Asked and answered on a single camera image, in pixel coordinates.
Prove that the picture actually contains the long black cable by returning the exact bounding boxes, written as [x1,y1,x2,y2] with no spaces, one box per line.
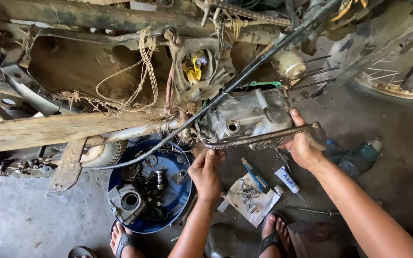
[81,0,341,172]

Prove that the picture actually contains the rusty drive chain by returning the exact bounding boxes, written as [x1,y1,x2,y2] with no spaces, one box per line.
[206,0,293,28]

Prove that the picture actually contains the small grey metal bracket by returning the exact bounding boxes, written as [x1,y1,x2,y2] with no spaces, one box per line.
[171,169,190,186]

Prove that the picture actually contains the blue round basin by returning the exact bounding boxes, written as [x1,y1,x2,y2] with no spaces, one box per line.
[107,139,197,234]

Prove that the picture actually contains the rusty muddy motorcycle frame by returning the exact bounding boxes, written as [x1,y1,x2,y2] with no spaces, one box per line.
[0,0,413,180]

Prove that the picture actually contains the metal camshaft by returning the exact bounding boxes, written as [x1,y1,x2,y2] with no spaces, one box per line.
[155,170,166,191]

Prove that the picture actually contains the person's left hand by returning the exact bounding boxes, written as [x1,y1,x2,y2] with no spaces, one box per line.
[188,149,227,203]

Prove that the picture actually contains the green gasket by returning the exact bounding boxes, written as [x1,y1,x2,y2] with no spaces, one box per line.
[244,81,283,91]

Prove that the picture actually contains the rusty flat metal bracket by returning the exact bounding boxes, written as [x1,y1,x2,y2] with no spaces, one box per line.
[47,138,89,193]

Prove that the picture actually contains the silver engine side cover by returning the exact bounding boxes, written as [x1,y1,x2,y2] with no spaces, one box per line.
[196,88,297,151]

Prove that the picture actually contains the person's right foot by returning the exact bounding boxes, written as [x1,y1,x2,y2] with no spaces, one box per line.
[259,214,292,258]

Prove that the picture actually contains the frayed beige rope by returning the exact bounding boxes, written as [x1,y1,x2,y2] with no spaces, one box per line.
[53,26,161,116]

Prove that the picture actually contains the rusty foot pedal lever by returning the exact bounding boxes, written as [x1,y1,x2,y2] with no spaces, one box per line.
[200,122,327,151]

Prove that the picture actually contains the green power drill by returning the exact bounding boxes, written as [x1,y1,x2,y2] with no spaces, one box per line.
[326,138,384,177]

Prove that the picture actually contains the person's right hand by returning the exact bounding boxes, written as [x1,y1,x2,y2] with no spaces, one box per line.
[278,108,327,171]

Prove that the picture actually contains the white sealant tube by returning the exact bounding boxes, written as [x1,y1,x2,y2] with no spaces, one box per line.
[274,166,308,204]

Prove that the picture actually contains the thin metal screwdriver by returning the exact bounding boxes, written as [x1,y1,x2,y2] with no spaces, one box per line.
[283,205,343,219]

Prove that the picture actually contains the grey cylinder head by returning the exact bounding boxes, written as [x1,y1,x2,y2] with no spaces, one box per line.
[106,184,147,226]

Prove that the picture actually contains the person's left foot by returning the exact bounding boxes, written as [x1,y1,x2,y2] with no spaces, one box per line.
[110,221,145,258]

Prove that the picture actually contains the person's foot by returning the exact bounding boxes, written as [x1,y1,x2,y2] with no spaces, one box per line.
[259,214,292,258]
[110,221,145,258]

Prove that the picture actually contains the black sandal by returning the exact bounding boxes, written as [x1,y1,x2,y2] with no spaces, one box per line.
[258,211,290,258]
[110,220,139,258]

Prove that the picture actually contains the silver starter motor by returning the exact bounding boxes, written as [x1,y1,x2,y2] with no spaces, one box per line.
[272,48,307,80]

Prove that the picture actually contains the spoked motorcycle wheel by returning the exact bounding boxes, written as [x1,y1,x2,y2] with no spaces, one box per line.
[346,11,413,107]

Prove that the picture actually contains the pile of metal bolts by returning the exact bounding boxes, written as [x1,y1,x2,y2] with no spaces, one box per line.
[237,179,261,214]

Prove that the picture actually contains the metal engine stud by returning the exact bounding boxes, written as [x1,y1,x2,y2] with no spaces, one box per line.
[305,86,326,98]
[305,54,332,64]
[287,78,336,92]
[282,66,341,85]

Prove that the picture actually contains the white paper sheet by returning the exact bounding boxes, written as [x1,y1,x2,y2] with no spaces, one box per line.
[224,173,281,228]

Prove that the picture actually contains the metal pliers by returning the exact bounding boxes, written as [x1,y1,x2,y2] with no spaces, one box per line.
[275,149,294,177]

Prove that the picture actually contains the weathered wooden plank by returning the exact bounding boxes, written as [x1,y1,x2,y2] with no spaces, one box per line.
[0,112,168,155]

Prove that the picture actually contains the cream toothed wheel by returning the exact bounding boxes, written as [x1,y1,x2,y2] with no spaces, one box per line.
[80,141,128,169]

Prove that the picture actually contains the blue utility knife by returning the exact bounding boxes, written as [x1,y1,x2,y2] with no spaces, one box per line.
[240,158,270,194]

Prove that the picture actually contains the yellow cloth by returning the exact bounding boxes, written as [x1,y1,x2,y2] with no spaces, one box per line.
[182,51,208,85]

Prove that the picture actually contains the dark metal cover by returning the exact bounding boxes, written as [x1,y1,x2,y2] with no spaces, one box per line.
[206,223,240,258]

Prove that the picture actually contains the grey sandal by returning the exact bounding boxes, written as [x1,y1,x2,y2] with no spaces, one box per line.
[67,246,98,258]

